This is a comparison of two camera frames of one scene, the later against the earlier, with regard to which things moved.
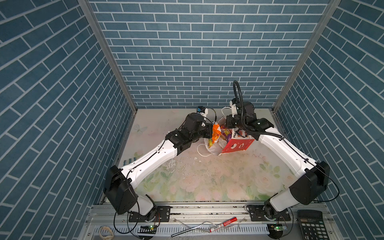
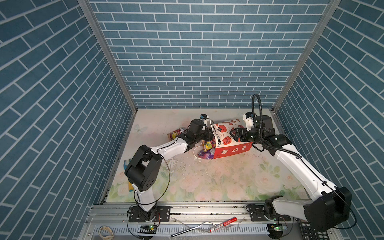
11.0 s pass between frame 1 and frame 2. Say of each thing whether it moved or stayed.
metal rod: stayed
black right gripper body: moved
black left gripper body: stayed
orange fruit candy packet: moved
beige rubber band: stayed
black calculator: stayed
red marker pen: stayed
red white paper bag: moved
